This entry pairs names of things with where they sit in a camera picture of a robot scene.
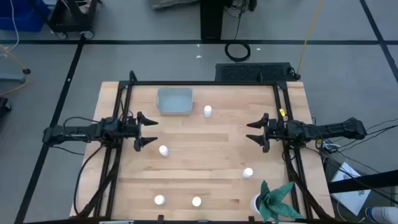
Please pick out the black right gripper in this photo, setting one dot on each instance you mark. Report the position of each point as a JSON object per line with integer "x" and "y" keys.
{"x": 271, "y": 129}

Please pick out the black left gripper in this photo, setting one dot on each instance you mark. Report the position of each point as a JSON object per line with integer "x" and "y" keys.
{"x": 139, "y": 130}

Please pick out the white pill bottle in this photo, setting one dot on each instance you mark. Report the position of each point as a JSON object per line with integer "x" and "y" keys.
{"x": 247, "y": 172}
{"x": 207, "y": 111}
{"x": 163, "y": 150}
{"x": 196, "y": 201}
{"x": 159, "y": 199}

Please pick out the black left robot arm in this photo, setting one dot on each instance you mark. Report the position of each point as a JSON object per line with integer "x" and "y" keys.
{"x": 93, "y": 130}

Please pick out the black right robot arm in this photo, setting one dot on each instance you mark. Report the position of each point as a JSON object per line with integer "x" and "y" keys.
{"x": 326, "y": 129}

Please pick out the grey plastic basket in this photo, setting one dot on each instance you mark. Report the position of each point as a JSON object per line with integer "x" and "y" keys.
{"x": 174, "y": 102}

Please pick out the green plant in white pot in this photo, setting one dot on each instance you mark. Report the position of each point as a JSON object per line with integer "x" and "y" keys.
{"x": 273, "y": 202}

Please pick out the white power strip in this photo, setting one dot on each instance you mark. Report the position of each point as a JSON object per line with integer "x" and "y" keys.
{"x": 329, "y": 146}

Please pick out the white cardboard box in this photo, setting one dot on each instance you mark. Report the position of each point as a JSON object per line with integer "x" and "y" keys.
{"x": 351, "y": 199}

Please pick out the black floor beam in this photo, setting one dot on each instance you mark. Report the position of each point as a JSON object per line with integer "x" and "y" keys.
{"x": 367, "y": 180}

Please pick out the black upright column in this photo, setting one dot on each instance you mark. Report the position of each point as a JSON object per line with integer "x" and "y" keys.
{"x": 211, "y": 18}

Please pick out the black wheeled cart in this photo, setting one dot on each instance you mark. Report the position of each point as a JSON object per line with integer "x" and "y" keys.
{"x": 71, "y": 27}

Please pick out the grey trolley base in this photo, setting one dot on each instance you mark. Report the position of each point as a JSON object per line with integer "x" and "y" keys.
{"x": 174, "y": 3}

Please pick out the grey stand base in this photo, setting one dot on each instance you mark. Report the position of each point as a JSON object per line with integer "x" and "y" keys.
{"x": 12, "y": 77}

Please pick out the black floor object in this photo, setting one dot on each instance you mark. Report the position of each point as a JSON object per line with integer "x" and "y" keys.
{"x": 3, "y": 105}

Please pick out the person's shoe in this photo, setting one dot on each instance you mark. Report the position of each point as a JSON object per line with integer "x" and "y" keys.
{"x": 384, "y": 214}

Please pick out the blue plastic bin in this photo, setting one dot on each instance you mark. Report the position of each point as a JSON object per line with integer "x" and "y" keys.
{"x": 18, "y": 18}

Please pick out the black aluminium table frame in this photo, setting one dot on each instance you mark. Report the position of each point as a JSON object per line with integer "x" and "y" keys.
{"x": 202, "y": 83}

